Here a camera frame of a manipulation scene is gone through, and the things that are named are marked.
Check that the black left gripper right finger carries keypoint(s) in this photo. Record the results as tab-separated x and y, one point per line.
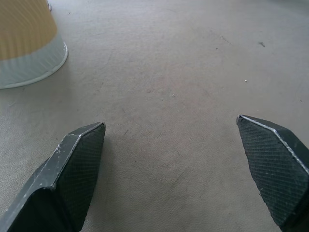
277	174

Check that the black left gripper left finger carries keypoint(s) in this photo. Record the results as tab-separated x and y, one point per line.
60	183

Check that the yellow and white paper cup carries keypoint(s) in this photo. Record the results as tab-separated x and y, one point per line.
26	43

